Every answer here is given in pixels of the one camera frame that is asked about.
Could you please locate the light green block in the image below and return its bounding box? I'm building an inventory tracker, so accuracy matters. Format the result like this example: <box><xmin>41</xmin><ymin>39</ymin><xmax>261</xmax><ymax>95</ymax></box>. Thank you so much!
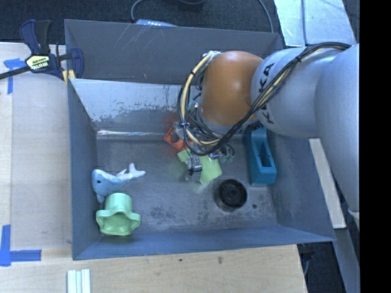
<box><xmin>177</xmin><ymin>149</ymin><xmax>223</xmax><ymax>184</ymax></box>

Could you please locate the orange-red plastic piece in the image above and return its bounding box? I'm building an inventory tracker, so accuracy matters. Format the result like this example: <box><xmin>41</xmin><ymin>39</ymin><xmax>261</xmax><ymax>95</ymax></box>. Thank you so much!
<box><xmin>163</xmin><ymin>125</ymin><xmax>189</xmax><ymax>151</ymax></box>

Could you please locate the black round disc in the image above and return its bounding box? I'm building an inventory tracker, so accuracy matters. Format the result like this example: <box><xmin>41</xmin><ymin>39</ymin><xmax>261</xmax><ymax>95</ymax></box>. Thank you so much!
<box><xmin>217</xmin><ymin>178</ymin><xmax>248</xmax><ymax>209</ymax></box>

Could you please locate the grey metal bin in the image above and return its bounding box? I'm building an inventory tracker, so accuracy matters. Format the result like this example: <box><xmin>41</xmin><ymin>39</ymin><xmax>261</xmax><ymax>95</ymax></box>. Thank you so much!
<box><xmin>63</xmin><ymin>19</ymin><xmax>337</xmax><ymax>261</ymax></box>

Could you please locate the light green flared cup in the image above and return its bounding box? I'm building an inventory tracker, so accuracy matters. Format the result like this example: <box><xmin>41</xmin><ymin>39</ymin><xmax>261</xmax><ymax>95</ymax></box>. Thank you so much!
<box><xmin>95</xmin><ymin>192</ymin><xmax>142</xmax><ymax>237</ymax></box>

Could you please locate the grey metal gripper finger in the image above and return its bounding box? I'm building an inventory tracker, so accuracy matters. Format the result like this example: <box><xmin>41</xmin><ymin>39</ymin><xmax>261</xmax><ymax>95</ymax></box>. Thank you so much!
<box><xmin>187</xmin><ymin>156</ymin><xmax>203</xmax><ymax>176</ymax></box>

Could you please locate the blue rectangular holder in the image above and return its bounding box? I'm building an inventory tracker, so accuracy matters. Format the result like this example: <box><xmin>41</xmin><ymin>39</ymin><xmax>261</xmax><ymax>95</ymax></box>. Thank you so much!
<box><xmin>246</xmin><ymin>126</ymin><xmax>278</xmax><ymax>186</ymax></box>

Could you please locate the blue toy whale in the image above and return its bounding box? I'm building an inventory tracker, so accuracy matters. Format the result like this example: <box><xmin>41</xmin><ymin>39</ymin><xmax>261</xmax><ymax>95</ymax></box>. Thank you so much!
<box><xmin>91</xmin><ymin>162</ymin><xmax>147</xmax><ymax>204</ymax></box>

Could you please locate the pale wood board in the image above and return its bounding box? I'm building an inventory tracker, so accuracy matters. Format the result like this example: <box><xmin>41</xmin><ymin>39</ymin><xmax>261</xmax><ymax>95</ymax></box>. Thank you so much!
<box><xmin>10</xmin><ymin>43</ymin><xmax>74</xmax><ymax>251</ymax></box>

